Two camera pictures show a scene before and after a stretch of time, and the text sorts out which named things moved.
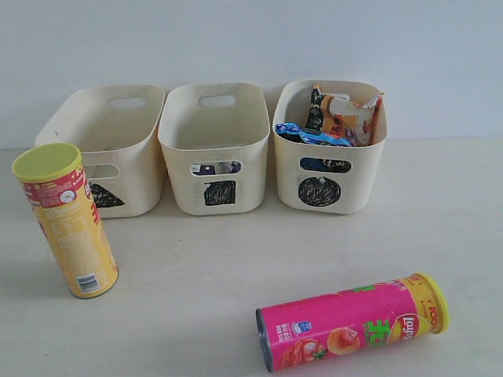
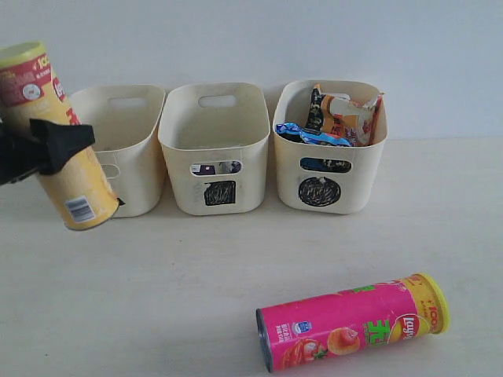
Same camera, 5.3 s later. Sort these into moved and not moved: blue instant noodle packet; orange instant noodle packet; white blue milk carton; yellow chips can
Moved: yellow chips can
Not moved: white blue milk carton; orange instant noodle packet; blue instant noodle packet
